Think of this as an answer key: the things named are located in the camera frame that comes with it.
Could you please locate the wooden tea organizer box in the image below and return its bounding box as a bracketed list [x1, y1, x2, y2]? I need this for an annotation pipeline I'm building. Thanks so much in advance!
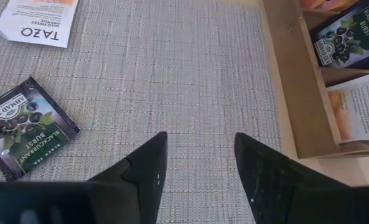
[261, 0, 369, 160]

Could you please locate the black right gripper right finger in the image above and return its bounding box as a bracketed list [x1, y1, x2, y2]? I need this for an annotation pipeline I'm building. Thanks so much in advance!
[233, 131, 369, 224]

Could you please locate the white Tazo tea packet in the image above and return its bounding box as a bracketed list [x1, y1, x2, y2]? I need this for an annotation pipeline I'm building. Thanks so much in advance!
[0, 0, 80, 49]
[326, 72, 369, 144]

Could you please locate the black blackcurrant tea packet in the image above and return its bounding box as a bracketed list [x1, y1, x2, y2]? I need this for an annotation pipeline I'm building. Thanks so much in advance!
[0, 75, 81, 182]
[309, 0, 369, 70]

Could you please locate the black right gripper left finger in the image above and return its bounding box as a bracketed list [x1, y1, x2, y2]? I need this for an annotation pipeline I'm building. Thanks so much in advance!
[0, 131, 169, 224]

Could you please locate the grey woven placemat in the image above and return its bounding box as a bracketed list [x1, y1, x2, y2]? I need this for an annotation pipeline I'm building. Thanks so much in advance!
[0, 0, 283, 224]

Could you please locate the orange peach tea packet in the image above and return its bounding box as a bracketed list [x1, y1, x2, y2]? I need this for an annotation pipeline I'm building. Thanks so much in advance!
[298, 0, 361, 12]

